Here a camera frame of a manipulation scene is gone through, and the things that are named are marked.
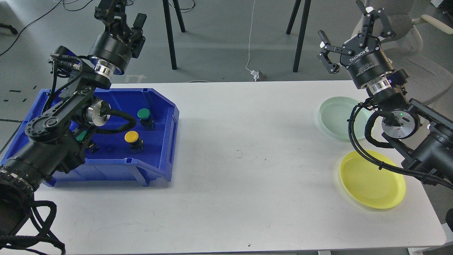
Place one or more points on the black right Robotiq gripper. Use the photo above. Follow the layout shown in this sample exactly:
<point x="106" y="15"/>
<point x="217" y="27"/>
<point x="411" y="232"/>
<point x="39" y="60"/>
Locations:
<point x="368" y="62"/>

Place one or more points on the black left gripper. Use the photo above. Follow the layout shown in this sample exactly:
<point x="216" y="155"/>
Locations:
<point x="118" y="43"/>

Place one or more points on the yellow push button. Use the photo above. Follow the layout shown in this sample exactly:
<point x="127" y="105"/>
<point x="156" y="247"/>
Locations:
<point x="135" y="142"/>

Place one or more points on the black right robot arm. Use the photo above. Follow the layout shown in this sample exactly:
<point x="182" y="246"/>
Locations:
<point x="420" y="134"/>

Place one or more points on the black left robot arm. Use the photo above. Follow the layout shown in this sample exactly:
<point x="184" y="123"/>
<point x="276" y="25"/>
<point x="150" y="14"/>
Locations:
<point x="60" y="134"/>

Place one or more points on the pale green plate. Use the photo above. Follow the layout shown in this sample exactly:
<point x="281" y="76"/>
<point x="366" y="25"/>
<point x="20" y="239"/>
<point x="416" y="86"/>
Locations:
<point x="334" y="114"/>

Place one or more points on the yellow plate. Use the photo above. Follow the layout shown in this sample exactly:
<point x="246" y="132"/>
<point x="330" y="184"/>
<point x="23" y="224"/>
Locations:
<point x="370" y="186"/>

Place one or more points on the grey office chair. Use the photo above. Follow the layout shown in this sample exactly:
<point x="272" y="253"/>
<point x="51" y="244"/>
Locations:
<point x="427" y="81"/>

